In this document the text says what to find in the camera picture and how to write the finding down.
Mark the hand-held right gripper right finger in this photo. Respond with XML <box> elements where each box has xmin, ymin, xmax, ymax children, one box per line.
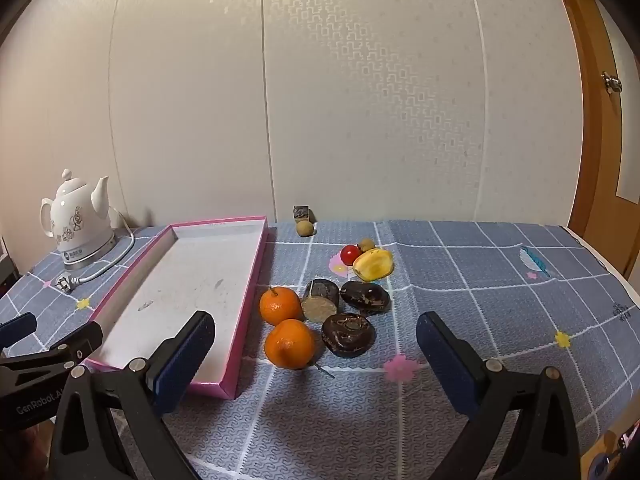
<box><xmin>416</xmin><ymin>311</ymin><xmax>583</xmax><ymax>480</ymax></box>

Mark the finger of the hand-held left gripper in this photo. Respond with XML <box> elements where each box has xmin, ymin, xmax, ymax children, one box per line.
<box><xmin>0</xmin><ymin>312</ymin><xmax>38</xmax><ymax>348</ymax></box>
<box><xmin>0</xmin><ymin>322</ymin><xmax>104</xmax><ymax>373</ymax></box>

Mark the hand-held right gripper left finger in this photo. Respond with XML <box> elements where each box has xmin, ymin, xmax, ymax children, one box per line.
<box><xmin>50</xmin><ymin>310</ymin><xmax>217</xmax><ymax>480</ymax></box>

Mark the pink cardboard box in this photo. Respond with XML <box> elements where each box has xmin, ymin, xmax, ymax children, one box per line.
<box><xmin>82</xmin><ymin>215</ymin><xmax>271</xmax><ymax>400</ymax></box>

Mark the dark brown water chestnut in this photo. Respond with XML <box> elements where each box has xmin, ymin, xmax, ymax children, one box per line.
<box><xmin>321</xmin><ymin>313</ymin><xmax>377</xmax><ymax>359</ymax></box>
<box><xmin>340</xmin><ymin>281</ymin><xmax>391</xmax><ymax>316</ymax></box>

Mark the tangerine with long stem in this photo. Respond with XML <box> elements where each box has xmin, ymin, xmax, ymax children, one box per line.
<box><xmin>264</xmin><ymin>319</ymin><xmax>335</xmax><ymax>380</ymax></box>

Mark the tangerine with short stem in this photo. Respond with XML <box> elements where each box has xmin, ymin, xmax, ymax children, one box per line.
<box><xmin>259</xmin><ymin>286</ymin><xmax>305</xmax><ymax>326</ymax></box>

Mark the yellow mango piece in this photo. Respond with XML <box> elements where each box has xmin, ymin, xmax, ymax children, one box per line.
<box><xmin>352</xmin><ymin>248</ymin><xmax>395</xmax><ymax>283</ymax></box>

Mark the large sugarcane piece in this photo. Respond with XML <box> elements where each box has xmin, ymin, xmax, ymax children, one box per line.
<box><xmin>301</xmin><ymin>279</ymin><xmax>342</xmax><ymax>324</ymax></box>

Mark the silver kettle base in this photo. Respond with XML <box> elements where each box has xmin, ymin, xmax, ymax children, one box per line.
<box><xmin>57</xmin><ymin>237</ymin><xmax>119</xmax><ymax>272</ymax></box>

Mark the blue-grey checked tablecloth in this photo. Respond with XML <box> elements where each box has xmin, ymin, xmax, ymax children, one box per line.
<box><xmin>0</xmin><ymin>219</ymin><xmax>640</xmax><ymax>480</ymax></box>

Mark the white floral ceramic kettle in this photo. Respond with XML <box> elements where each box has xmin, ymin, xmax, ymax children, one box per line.
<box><xmin>40</xmin><ymin>169</ymin><xmax>117</xmax><ymax>261</ymax></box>

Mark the wooden door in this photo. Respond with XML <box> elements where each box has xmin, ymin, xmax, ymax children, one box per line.
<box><xmin>545</xmin><ymin>0</ymin><xmax>640</xmax><ymax>281</ymax></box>

